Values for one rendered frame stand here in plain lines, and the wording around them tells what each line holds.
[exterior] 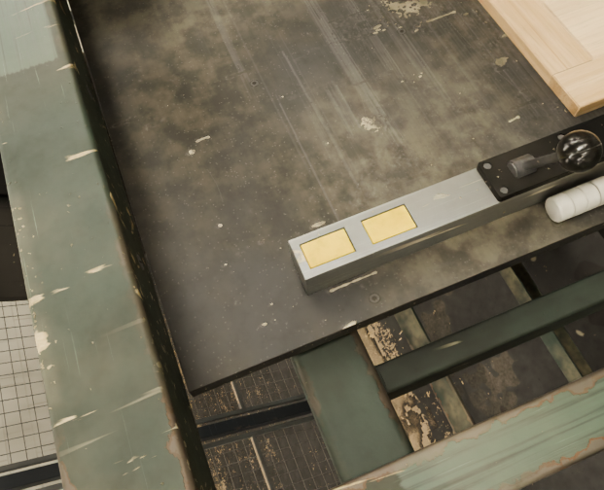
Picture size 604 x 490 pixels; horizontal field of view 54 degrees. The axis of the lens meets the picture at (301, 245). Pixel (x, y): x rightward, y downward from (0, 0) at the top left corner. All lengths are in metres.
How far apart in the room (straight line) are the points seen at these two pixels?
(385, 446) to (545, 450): 0.15
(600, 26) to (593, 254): 1.52
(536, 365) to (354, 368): 1.92
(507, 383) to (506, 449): 2.08
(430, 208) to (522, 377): 1.97
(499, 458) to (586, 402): 0.09
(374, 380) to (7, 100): 0.51
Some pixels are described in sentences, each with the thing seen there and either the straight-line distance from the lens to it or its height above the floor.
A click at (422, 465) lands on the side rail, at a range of 0.54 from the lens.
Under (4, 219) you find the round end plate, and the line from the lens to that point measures 1.27.
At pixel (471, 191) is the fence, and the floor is 1.53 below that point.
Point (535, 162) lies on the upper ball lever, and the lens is 0.64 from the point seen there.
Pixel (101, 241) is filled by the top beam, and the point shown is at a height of 1.88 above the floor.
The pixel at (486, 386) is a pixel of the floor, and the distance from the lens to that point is 2.70.
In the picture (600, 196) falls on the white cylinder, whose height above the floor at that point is 1.42.
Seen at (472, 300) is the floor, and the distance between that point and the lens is 2.66.
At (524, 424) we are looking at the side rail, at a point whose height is 1.61.
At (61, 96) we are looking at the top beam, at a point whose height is 1.88.
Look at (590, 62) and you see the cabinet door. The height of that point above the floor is 1.32.
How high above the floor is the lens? 2.04
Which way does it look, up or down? 35 degrees down
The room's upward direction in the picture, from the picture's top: 94 degrees counter-clockwise
